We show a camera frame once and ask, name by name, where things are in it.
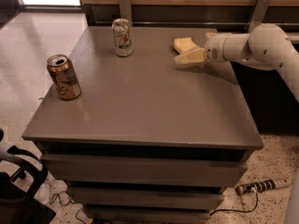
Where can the black office chair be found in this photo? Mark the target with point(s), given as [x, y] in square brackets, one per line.
[18, 204]

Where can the left metal bracket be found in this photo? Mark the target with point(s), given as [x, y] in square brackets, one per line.
[126, 10]

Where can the white 7up can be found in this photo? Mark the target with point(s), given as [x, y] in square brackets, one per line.
[122, 37]

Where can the metal bracket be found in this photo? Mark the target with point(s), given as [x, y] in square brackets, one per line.
[126, 10]
[258, 14]

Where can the white power strip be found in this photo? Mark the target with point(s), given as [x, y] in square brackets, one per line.
[262, 186]

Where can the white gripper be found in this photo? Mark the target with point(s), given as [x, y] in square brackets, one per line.
[214, 49]

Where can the right metal bracket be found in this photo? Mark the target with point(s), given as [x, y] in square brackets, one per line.
[258, 14]

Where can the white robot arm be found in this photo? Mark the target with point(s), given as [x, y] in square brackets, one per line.
[265, 47]

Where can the orange soda can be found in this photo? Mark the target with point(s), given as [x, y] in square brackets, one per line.
[64, 77]

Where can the yellow sponge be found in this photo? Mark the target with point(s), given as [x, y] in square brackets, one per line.
[184, 44]

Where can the grey drawer cabinet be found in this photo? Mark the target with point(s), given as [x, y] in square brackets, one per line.
[145, 142]

